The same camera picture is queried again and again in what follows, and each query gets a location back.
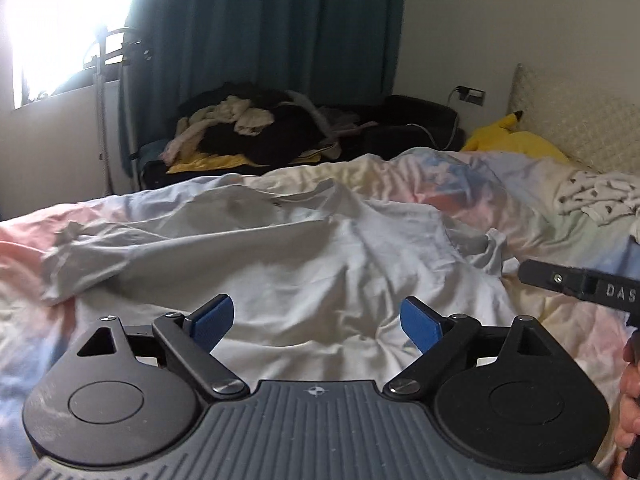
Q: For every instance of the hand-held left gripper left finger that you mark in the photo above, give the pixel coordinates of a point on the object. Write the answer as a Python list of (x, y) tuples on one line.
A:
[(212, 319)]

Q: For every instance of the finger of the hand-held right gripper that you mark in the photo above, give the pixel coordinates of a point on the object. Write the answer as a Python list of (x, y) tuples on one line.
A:
[(555, 276)]

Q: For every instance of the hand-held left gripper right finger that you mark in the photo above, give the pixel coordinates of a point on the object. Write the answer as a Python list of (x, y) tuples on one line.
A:
[(421, 327)]

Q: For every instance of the white shirt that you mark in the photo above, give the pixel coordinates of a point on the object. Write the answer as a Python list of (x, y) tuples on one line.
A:
[(300, 260)]

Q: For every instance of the person's right hand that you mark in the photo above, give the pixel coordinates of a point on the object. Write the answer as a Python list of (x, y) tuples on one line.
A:
[(629, 400)]

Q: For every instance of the white spotted garment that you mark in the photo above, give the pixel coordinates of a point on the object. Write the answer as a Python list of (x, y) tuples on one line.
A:
[(592, 192)]

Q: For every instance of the yellow plush toy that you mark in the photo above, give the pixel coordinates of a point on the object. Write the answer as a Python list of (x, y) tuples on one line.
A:
[(525, 142)]

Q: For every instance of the yellow cloth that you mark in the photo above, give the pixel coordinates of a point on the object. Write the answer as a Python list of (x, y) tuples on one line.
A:
[(215, 162)]

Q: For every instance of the beige patterned headboard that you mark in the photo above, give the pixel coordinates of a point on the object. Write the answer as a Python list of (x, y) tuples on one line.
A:
[(575, 105)]

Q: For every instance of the pastel bed cover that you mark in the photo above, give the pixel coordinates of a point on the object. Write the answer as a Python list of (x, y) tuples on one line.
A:
[(30, 240)]

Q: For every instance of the black crumpled garment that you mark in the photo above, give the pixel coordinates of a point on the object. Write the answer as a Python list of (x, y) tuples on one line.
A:
[(285, 132)]

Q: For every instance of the cream crumpled garment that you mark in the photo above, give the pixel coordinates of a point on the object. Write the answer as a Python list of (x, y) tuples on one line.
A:
[(240, 112)]

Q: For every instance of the black sofa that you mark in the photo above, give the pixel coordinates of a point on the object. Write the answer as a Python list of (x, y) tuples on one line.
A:
[(415, 115)]

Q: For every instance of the teal curtain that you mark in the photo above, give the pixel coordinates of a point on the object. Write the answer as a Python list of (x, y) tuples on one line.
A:
[(275, 25)]

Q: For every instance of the window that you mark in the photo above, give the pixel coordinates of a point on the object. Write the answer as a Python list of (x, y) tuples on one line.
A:
[(65, 20)]

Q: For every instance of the wall socket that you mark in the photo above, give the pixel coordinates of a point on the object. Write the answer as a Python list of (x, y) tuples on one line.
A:
[(472, 95)]

